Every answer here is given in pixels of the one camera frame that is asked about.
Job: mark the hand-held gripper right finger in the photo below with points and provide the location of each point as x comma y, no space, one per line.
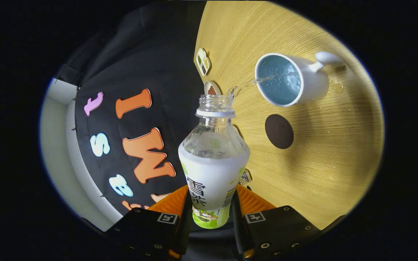
238,228

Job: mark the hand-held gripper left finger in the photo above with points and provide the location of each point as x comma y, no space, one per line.
184,232

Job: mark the white green label juice bottle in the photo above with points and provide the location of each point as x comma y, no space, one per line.
212,174

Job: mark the dark brown round coaster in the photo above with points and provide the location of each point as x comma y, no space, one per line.
279,131

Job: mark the white cup blue inside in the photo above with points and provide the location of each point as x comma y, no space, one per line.
312,85

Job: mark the wooden table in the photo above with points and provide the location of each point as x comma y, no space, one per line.
332,152

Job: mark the plate with brown food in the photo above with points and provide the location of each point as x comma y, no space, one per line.
212,88

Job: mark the white divided seed tray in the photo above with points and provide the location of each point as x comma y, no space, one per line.
203,61

